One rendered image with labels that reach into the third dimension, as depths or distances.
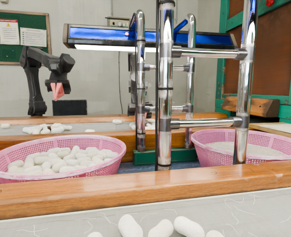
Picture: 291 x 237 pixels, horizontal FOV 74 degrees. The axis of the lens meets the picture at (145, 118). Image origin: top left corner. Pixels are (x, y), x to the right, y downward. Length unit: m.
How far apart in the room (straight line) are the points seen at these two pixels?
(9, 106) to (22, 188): 2.77
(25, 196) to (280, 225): 0.31
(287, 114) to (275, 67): 0.20
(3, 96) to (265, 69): 2.86
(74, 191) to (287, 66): 0.82
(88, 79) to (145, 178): 2.59
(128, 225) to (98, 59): 2.70
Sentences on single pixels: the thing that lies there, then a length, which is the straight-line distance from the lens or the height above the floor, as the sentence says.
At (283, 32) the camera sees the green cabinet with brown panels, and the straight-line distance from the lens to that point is 0.95.
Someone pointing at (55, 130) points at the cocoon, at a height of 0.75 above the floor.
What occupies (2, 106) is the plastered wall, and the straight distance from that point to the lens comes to 3.10.
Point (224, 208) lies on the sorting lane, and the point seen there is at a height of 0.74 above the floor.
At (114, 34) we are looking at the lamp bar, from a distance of 0.71.
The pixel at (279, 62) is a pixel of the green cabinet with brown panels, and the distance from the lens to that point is 0.94.
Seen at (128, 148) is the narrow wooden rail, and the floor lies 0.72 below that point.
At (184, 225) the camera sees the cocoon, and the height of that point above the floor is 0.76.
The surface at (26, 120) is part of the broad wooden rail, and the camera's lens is 1.02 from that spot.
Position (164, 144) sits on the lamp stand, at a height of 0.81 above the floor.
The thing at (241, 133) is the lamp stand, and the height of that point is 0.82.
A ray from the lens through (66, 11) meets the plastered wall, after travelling 3.02.
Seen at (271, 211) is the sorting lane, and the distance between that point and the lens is 0.33.
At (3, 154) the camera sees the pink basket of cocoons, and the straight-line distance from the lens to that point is 0.51.
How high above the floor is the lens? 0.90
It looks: 9 degrees down
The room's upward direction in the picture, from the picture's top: straight up
